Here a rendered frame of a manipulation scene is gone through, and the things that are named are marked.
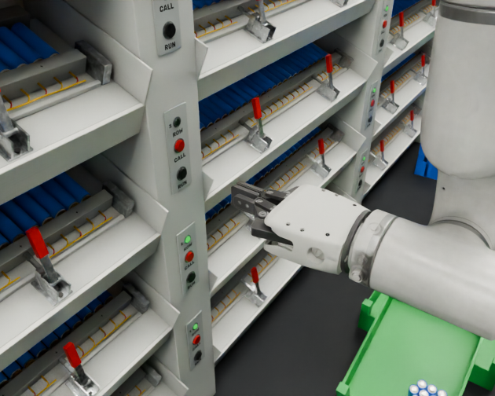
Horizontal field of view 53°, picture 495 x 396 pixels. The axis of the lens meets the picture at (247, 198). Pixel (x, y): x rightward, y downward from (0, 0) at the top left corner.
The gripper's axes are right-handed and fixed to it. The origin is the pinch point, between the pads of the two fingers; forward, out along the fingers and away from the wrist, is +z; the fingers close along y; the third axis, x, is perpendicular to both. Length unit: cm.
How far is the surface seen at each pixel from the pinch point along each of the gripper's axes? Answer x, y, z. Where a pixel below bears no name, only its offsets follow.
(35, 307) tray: -6.5, -24.1, 12.5
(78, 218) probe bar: -2.2, -13.6, 16.8
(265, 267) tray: -43, 30, 16
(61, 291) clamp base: -6.4, -20.9, 12.0
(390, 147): -44, 104, 15
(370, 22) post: 6, 65, 12
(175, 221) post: -7.0, -2.4, 10.8
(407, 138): -45, 115, 13
